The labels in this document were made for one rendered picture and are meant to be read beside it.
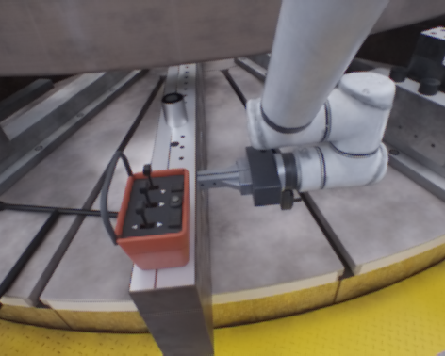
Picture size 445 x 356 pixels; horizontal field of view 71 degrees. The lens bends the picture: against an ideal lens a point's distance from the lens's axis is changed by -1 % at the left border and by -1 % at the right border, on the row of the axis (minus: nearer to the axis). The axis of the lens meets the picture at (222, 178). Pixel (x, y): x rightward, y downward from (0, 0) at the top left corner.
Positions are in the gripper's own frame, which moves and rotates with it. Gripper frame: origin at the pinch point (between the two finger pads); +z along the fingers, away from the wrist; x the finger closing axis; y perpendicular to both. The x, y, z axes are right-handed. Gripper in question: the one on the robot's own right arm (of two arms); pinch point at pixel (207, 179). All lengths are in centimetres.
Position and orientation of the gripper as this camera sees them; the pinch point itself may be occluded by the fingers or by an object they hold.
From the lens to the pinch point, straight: 61.6
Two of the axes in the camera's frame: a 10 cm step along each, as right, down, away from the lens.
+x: 0.6, 6.5, -7.5
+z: -9.9, 1.0, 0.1
